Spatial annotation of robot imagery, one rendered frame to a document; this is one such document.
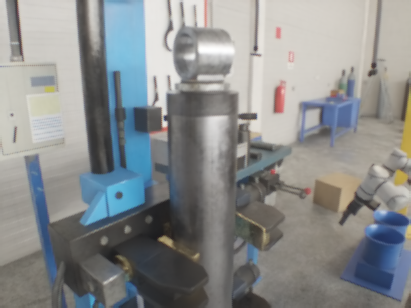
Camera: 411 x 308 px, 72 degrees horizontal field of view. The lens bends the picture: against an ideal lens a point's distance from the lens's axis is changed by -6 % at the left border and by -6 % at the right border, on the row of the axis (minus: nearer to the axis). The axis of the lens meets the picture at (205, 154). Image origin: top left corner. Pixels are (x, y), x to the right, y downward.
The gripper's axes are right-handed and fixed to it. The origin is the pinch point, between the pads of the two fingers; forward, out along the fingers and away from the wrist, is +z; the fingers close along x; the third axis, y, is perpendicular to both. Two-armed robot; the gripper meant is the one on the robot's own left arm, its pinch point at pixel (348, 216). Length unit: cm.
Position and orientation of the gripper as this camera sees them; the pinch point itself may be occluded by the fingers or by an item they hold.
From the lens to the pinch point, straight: 176.5
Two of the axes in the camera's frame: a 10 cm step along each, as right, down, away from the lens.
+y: -5.8, -5.8, 5.7
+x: -8.0, 2.7, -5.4
